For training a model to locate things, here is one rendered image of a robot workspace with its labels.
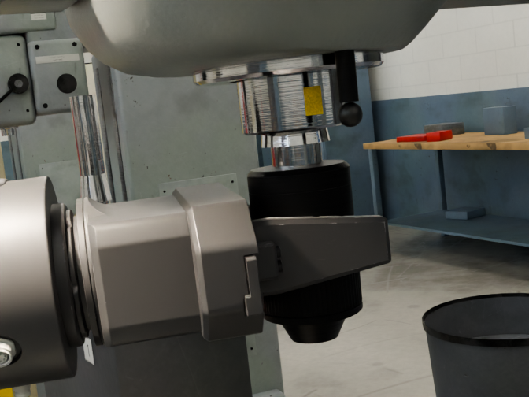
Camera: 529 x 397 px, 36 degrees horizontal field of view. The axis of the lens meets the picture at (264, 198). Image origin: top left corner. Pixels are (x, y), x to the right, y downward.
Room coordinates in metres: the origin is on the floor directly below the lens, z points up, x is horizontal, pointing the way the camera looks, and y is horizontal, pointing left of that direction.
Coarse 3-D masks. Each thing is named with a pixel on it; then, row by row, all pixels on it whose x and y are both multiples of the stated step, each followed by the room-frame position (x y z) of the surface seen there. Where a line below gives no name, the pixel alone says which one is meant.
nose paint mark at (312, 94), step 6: (306, 90) 0.35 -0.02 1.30; (312, 90) 0.35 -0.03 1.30; (318, 90) 0.35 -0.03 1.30; (306, 96) 0.35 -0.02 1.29; (312, 96) 0.35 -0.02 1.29; (318, 96) 0.35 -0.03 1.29; (306, 102) 0.35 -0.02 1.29; (312, 102) 0.35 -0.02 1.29; (318, 102) 0.35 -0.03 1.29; (306, 108) 0.35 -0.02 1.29; (312, 108) 0.35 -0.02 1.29; (318, 108) 0.35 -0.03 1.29; (306, 114) 0.35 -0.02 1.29; (312, 114) 0.35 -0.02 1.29
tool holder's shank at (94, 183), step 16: (80, 96) 0.78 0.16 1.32; (80, 112) 0.78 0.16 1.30; (96, 112) 0.79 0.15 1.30; (80, 128) 0.78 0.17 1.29; (96, 128) 0.78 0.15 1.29; (80, 144) 0.78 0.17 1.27; (96, 144) 0.78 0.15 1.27; (80, 160) 0.78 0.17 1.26; (96, 160) 0.78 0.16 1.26; (80, 176) 0.78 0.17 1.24; (96, 176) 0.78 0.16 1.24; (80, 192) 0.78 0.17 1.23; (96, 192) 0.77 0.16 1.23
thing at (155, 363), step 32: (96, 352) 0.66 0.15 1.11; (128, 352) 0.63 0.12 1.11; (160, 352) 0.64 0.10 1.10; (192, 352) 0.66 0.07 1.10; (224, 352) 0.67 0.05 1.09; (64, 384) 0.75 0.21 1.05; (96, 384) 0.67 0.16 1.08; (128, 384) 0.63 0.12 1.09; (160, 384) 0.64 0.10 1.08; (192, 384) 0.65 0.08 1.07; (224, 384) 0.67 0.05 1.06
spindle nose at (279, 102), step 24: (312, 72) 0.35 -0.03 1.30; (240, 96) 0.36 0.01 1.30; (264, 96) 0.35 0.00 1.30; (288, 96) 0.35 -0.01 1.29; (336, 96) 0.36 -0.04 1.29; (240, 120) 0.37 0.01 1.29; (264, 120) 0.35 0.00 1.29; (288, 120) 0.35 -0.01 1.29; (312, 120) 0.35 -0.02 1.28; (336, 120) 0.36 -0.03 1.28
